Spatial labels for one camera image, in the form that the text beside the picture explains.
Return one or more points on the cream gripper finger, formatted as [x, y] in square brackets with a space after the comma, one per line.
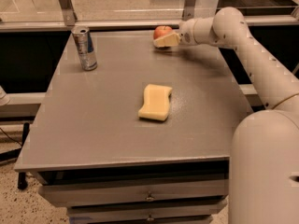
[169, 40]

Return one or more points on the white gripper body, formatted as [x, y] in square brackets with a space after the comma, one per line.
[186, 32]

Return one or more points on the red apple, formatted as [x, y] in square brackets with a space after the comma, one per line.
[161, 30]

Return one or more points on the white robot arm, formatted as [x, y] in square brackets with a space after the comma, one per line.
[264, 159]

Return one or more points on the yellow sponge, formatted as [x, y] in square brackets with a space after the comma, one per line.
[156, 104]

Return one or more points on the silver blue drink can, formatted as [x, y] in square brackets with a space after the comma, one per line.
[84, 44]

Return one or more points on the grey drawer cabinet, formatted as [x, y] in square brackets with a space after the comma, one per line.
[87, 129]

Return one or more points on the lower grey drawer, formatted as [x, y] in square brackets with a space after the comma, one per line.
[165, 212]

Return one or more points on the grey drawer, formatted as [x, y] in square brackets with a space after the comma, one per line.
[165, 212]
[100, 193]

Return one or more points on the upper grey drawer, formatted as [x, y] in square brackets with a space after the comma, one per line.
[100, 193]

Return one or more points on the right metal railing post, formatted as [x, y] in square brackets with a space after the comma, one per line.
[188, 10]

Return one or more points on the metal railing post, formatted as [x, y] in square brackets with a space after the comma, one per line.
[68, 11]
[188, 10]

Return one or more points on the metal horizontal rail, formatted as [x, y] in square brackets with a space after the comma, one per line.
[38, 26]

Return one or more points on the left metal railing post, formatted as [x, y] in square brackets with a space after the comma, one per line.
[68, 11]

